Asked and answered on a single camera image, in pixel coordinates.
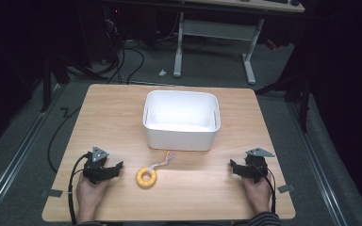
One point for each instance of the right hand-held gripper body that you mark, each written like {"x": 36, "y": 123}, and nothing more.
{"x": 256, "y": 165}

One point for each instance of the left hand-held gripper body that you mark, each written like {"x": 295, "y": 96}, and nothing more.
{"x": 95, "y": 166}

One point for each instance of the person's right hand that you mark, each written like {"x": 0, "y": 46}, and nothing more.
{"x": 258, "y": 194}

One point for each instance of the person's left hand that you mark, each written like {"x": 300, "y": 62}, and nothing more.
{"x": 89, "y": 196}

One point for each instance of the grey tape piece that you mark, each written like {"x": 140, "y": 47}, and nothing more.
{"x": 286, "y": 188}
{"x": 56, "y": 193}

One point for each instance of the white plastic bin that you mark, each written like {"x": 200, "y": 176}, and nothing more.
{"x": 181, "y": 121}

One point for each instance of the black metal stand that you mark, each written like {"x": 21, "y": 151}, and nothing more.
{"x": 47, "y": 84}
{"x": 301, "y": 103}

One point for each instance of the white scrap on floor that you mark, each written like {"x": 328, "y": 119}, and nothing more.
{"x": 162, "y": 73}

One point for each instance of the dark computer tower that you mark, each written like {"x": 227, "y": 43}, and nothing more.
{"x": 102, "y": 31}

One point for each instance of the metal floor rail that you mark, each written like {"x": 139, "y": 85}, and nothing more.
{"x": 19, "y": 150}
{"x": 317, "y": 163}

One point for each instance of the desk with white metal frame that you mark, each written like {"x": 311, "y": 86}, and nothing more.
{"x": 215, "y": 29}

